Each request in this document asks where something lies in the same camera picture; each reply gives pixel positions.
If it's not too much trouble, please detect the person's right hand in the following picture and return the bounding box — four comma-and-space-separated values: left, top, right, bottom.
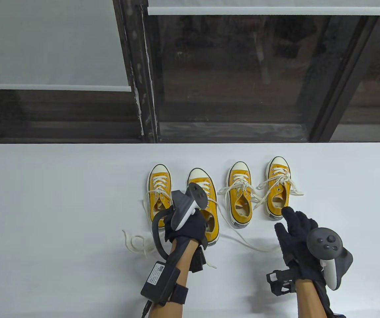
274, 206, 326, 282

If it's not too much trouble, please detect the person's left hand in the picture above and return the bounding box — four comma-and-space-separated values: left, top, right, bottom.
164, 207, 209, 250

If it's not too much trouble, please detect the yellow canvas shoe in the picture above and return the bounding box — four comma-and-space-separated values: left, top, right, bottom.
147, 164, 173, 223
266, 156, 291, 221
226, 161, 253, 229
186, 168, 220, 247

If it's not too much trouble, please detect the white shoe lace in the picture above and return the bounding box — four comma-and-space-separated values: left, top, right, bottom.
257, 167, 305, 210
188, 181, 281, 269
217, 172, 262, 214
122, 176, 174, 255

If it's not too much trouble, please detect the person's left forearm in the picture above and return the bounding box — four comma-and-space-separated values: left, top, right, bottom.
142, 238, 200, 318

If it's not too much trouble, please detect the person's right forearm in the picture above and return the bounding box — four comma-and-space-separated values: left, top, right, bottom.
296, 280, 329, 318

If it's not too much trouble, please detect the white grey tracking controller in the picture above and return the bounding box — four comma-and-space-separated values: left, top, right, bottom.
307, 228, 354, 291
171, 182, 209, 231

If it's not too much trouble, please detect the black power box white label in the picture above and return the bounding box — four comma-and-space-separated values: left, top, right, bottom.
140, 261, 181, 307

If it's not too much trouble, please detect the white roller blind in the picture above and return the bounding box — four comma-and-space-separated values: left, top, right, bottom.
0, 0, 132, 92
147, 0, 380, 16

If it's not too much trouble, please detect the black cable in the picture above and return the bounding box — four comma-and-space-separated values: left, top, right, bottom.
152, 212, 174, 260

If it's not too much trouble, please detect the black forearm strap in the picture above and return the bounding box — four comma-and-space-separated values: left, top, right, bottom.
168, 286, 189, 305

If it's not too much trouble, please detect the dark window frame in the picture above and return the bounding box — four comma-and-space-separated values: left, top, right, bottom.
0, 0, 380, 144

